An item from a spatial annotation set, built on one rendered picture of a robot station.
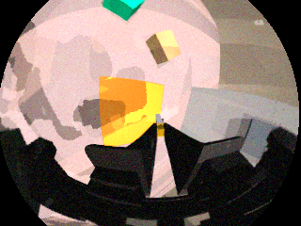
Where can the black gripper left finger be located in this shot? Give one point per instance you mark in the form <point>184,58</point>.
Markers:
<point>138,157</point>

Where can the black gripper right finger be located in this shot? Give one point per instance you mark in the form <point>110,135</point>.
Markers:
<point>186,154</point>

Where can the teal green block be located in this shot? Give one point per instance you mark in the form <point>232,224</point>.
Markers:
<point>123,8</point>

